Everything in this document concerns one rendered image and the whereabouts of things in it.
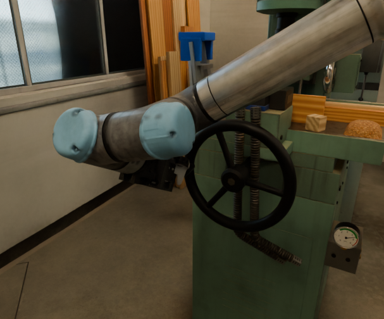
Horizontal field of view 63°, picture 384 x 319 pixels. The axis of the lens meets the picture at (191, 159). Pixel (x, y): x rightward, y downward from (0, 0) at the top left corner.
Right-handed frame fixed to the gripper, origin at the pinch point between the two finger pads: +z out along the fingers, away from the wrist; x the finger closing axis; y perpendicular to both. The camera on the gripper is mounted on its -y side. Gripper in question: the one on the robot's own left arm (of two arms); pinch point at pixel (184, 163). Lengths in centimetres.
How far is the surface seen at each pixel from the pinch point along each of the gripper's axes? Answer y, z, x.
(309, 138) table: -14.8, 18.7, 23.7
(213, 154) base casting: -6.6, 23.5, -3.6
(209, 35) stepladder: -78, 77, -47
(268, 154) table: -7.7, 11.9, 16.1
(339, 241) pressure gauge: 9.1, 25.3, 35.4
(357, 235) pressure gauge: 6.4, 23.6, 38.9
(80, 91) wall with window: -35, 66, -118
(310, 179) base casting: -5.0, 24.4, 25.5
